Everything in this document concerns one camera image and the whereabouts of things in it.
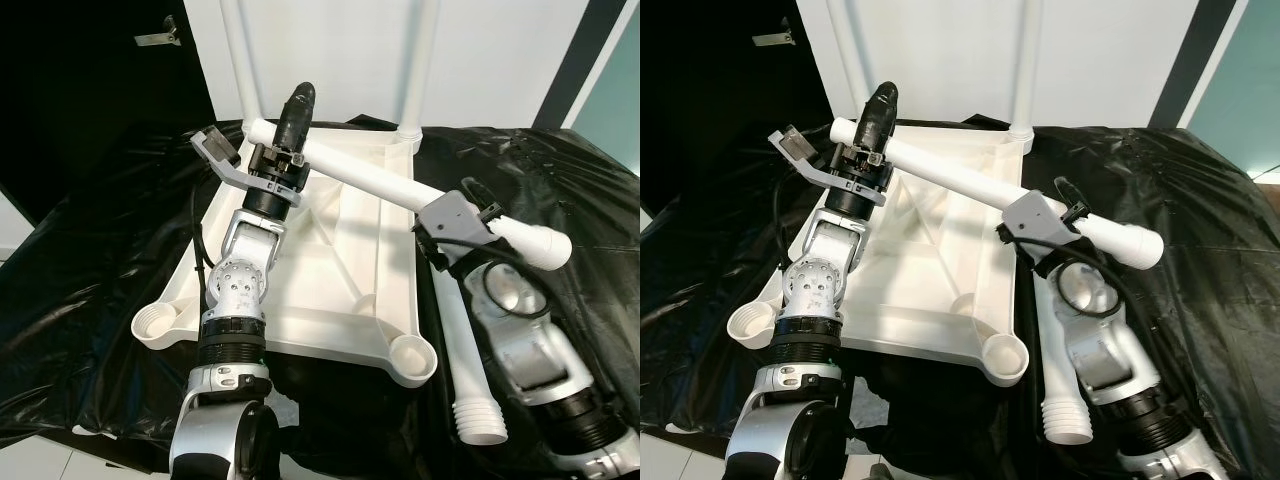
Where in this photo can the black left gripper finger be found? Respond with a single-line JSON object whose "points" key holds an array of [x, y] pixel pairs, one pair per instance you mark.
{"points": [[880, 112], [297, 115]]}

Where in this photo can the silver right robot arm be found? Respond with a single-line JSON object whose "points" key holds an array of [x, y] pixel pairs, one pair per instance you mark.
{"points": [[520, 350], [1100, 360]]}

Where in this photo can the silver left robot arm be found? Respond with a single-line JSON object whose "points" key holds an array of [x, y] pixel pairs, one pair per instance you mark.
{"points": [[815, 290], [235, 290]]}

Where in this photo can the black door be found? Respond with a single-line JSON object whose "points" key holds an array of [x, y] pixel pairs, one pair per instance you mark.
{"points": [[80, 100], [710, 100]]}

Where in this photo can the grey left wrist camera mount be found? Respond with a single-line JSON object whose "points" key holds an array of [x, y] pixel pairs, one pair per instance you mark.
{"points": [[830, 177], [270, 186]]}

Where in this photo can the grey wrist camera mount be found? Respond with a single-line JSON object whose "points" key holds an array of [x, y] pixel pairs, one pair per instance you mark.
{"points": [[830, 177], [270, 186], [455, 215], [1040, 218]]}

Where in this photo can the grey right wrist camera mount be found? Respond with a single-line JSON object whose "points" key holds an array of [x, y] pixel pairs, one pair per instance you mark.
{"points": [[1040, 218], [455, 215]]}

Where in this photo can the black wall strip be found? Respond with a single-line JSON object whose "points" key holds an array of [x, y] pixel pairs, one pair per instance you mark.
{"points": [[580, 60], [1195, 60]]}

